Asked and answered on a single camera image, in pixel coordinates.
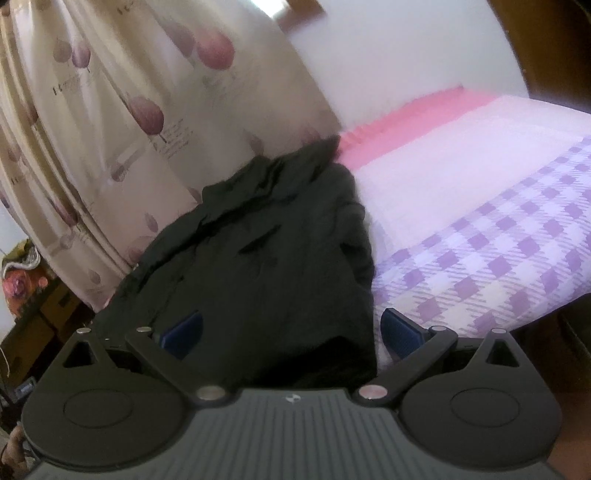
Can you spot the brown wooden window frame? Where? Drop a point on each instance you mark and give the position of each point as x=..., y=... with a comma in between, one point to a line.
x=300, y=11

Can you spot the colourful floral fabric bundle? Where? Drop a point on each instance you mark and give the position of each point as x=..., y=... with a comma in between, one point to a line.
x=23, y=277

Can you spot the cream floral curtain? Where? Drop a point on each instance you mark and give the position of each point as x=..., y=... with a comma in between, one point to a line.
x=115, y=115

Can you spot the black jacket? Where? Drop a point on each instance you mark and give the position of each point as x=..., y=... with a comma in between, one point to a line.
x=258, y=258

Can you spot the pink purple checkered bedsheet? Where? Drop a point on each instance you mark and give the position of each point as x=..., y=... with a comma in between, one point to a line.
x=461, y=194

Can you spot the brown wooden panel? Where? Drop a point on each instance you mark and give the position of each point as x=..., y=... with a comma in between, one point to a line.
x=549, y=46

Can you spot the dark shelf unit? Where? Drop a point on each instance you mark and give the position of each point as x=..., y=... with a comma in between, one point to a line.
x=27, y=341

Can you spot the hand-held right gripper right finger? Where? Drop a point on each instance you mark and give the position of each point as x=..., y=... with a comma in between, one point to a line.
x=401, y=334

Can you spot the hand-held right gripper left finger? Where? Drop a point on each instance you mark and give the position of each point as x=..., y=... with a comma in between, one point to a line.
x=183, y=334

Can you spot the brown cardboard box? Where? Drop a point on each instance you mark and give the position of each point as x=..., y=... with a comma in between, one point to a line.
x=57, y=302

